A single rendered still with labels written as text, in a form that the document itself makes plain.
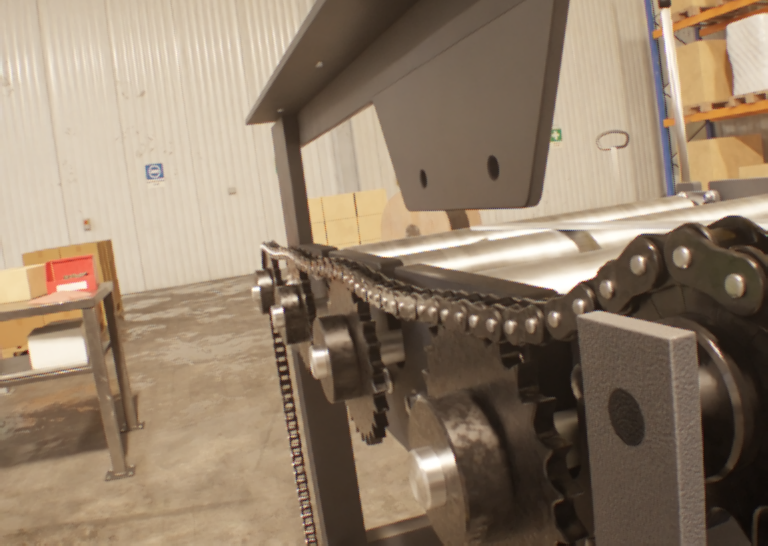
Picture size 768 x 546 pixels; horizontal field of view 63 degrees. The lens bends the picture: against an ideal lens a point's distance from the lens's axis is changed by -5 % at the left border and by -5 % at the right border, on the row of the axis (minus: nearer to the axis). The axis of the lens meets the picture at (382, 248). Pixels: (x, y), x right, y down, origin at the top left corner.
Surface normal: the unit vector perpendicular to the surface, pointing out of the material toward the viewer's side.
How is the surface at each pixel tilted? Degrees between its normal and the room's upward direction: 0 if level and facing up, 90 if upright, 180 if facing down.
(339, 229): 90
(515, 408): 90
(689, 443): 90
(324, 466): 90
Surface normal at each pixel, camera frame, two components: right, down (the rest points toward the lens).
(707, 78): 0.29, 0.04
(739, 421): -0.47, 0.09
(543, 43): -0.95, 0.15
